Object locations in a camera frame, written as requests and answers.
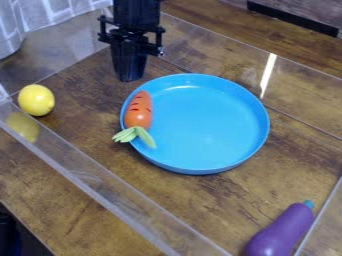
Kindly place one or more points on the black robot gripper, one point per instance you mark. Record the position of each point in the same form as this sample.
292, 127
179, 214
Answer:
135, 21

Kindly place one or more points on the orange toy carrot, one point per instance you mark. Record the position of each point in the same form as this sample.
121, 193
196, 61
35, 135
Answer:
138, 120

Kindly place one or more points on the blue round plastic tray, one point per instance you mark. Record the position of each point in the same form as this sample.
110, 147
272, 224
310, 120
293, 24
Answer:
210, 124

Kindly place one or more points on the yellow toy lemon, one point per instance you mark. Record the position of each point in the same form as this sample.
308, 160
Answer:
37, 100

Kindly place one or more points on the white grid curtain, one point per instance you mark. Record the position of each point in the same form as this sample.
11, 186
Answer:
23, 16

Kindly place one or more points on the purple toy eggplant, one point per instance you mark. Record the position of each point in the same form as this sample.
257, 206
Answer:
278, 238

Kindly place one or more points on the clear acrylic barrier wall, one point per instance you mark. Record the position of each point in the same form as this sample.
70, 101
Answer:
165, 230

